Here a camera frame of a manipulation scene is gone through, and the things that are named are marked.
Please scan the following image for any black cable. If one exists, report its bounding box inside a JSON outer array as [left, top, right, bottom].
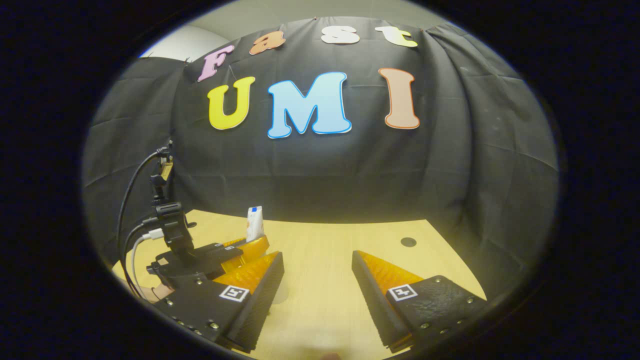
[[117, 149, 167, 300]]

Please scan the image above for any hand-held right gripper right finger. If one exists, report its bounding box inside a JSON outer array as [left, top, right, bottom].
[[351, 250, 489, 353]]

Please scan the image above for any light wooden desktop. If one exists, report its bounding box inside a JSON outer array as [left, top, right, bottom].
[[111, 210, 488, 360]]

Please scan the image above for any white toothpaste tube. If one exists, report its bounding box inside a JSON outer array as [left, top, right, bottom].
[[246, 205, 265, 244]]

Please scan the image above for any white cable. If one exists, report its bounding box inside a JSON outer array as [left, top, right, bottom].
[[130, 228, 164, 297]]

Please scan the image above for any black backdrop cloth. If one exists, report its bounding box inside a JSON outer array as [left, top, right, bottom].
[[81, 16, 560, 301]]

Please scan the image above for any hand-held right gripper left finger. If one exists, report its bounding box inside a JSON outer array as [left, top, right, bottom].
[[155, 251, 285, 353]]

